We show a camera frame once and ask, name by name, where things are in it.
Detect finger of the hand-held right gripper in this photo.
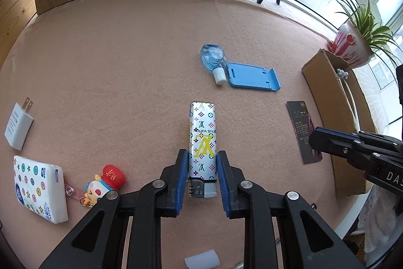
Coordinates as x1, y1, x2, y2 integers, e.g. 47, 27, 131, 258
309, 129, 376, 168
316, 127, 403, 157

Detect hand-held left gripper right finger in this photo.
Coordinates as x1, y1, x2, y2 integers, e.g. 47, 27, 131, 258
216, 150, 366, 269

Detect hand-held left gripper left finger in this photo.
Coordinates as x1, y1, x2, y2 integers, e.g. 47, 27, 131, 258
39, 148, 189, 269

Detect grey hair tie card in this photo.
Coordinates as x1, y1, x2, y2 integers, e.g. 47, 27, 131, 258
286, 100, 323, 165

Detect white patterned lighter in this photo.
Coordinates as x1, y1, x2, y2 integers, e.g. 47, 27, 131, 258
187, 101, 218, 198

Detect cardboard box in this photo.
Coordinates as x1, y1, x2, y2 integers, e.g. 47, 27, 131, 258
301, 49, 378, 196

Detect grey ball massager white handles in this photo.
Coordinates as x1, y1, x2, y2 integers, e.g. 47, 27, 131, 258
336, 68, 361, 132

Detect star print tissue pack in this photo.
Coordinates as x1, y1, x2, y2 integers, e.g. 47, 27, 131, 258
13, 156, 69, 224

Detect white cloth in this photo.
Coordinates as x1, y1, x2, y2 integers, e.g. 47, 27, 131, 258
357, 184, 403, 263

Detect potted plant red white pot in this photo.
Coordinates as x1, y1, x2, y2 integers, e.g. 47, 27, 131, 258
326, 0, 402, 69

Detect blue phone stand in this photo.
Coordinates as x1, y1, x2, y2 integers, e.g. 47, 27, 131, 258
226, 62, 281, 92

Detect clear blue bottle white cap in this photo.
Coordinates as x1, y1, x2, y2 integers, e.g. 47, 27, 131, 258
200, 44, 228, 85

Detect pink felt table cloth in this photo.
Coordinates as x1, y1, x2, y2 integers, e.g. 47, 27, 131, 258
0, 0, 391, 269

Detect white charger plug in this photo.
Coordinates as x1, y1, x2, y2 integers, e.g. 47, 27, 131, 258
4, 97, 35, 151

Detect cartoon figure keychain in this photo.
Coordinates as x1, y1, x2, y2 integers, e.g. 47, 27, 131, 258
65, 164, 127, 208

